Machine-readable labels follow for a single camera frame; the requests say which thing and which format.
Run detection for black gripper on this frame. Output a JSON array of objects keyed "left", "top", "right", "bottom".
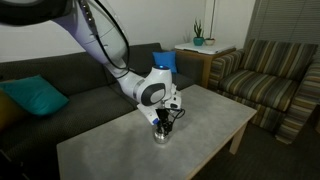
[{"left": 155, "top": 109, "right": 175, "bottom": 137}]

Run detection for silver candle jar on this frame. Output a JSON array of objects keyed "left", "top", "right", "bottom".
[{"left": 152, "top": 130, "right": 170, "bottom": 145}]

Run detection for small white wrist box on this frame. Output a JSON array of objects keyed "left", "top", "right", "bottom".
[{"left": 164, "top": 94, "right": 180, "bottom": 110}]

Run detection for grey tissue box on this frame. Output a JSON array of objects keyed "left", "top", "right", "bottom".
[{"left": 172, "top": 87, "right": 183, "bottom": 114}]

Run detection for blue cushion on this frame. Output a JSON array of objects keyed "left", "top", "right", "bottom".
[{"left": 152, "top": 50, "right": 178, "bottom": 75}]

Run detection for wooden table leg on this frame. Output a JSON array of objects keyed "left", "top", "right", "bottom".
[{"left": 228, "top": 122, "right": 249, "bottom": 156}]

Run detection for dark grey sofa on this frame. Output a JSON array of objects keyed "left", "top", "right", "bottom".
[{"left": 0, "top": 42, "right": 204, "bottom": 180}]

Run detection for teal pot with plant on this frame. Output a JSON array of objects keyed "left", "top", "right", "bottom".
[{"left": 193, "top": 18, "right": 205, "bottom": 47}]

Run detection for small white pot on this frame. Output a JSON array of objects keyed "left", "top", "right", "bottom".
[{"left": 204, "top": 37, "right": 216, "bottom": 47}]

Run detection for striped armchair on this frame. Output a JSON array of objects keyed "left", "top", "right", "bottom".
[{"left": 208, "top": 38, "right": 320, "bottom": 145}]

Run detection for teal cushion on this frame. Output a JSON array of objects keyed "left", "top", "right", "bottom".
[{"left": 0, "top": 74, "right": 70, "bottom": 117}]

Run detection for mustard yellow cushion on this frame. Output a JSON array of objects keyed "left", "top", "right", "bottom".
[{"left": 0, "top": 89, "right": 27, "bottom": 132}]

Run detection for grey window blinds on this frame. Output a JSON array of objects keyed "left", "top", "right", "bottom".
[{"left": 244, "top": 0, "right": 320, "bottom": 51}]

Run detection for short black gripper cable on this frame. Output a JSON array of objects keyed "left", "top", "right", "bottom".
[{"left": 165, "top": 107, "right": 186, "bottom": 129}]

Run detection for long black arm cable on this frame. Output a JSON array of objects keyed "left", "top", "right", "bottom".
[{"left": 78, "top": 0, "right": 132, "bottom": 80}]

